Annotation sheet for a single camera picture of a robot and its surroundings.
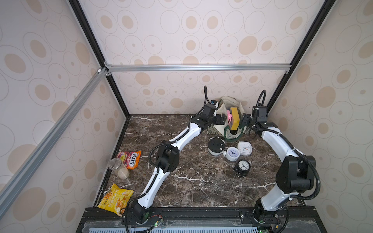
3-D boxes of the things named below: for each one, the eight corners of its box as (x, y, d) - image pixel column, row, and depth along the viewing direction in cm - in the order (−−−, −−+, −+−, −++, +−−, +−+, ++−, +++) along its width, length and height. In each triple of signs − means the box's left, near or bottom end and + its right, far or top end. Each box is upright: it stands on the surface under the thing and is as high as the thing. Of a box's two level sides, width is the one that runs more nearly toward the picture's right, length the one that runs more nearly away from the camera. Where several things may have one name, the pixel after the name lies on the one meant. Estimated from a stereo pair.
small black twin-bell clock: (232, 173, 91) (234, 170, 87) (238, 160, 96) (240, 157, 93) (244, 179, 88) (246, 177, 85) (249, 166, 94) (252, 163, 91)
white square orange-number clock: (239, 155, 98) (240, 153, 95) (236, 143, 104) (237, 141, 101) (252, 156, 98) (254, 153, 95) (248, 143, 104) (250, 141, 101)
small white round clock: (226, 160, 95) (227, 158, 93) (224, 149, 101) (225, 146, 99) (239, 160, 95) (241, 158, 93) (236, 149, 101) (238, 146, 99)
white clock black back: (208, 155, 98) (209, 152, 94) (207, 139, 106) (207, 135, 103) (225, 155, 98) (226, 152, 94) (222, 139, 106) (223, 135, 103)
